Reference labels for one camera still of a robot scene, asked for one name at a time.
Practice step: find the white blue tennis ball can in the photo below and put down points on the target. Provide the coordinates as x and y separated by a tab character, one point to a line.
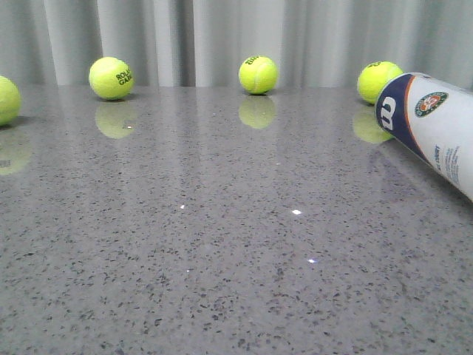
433	119

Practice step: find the middle tennis ball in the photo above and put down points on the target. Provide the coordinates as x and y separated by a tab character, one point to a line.
258	74

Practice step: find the tennis ball with Roland Garros text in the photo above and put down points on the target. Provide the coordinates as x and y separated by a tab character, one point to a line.
111	78

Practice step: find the right tennis ball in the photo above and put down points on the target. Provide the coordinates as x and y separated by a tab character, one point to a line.
374	77

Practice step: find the tennis ball far left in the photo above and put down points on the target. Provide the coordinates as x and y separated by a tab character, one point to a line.
10	101

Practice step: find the grey pleated curtain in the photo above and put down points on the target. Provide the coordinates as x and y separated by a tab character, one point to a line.
203	43

